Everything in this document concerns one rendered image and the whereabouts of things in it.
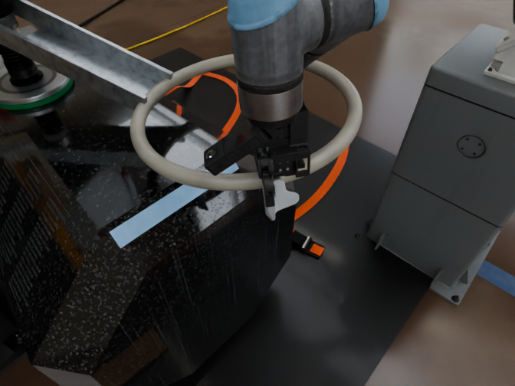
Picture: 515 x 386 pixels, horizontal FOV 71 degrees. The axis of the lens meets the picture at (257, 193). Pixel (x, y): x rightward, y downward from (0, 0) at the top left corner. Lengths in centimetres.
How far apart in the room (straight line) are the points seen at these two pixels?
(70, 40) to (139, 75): 20
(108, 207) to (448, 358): 128
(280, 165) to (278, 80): 16
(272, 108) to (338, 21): 13
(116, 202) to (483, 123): 100
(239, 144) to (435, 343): 123
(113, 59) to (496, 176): 113
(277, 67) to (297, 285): 119
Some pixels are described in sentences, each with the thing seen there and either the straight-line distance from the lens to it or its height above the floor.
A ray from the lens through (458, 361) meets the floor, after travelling 161.
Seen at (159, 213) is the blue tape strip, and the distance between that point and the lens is 77.
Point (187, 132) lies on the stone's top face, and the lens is 91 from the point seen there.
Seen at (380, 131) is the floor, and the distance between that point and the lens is 235.
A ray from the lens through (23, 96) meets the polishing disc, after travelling 114.
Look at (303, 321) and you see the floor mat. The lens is 149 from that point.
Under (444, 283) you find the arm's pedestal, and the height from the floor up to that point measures 2.
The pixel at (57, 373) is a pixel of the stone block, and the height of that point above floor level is 54.
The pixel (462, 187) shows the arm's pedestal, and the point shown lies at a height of 51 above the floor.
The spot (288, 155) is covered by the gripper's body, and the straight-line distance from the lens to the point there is 55.
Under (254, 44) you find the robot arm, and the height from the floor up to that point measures 118.
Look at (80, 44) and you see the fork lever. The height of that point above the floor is 96.
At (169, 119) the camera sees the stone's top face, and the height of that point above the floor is 82.
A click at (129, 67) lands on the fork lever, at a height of 92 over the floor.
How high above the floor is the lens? 137
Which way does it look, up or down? 48 degrees down
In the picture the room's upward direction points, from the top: straight up
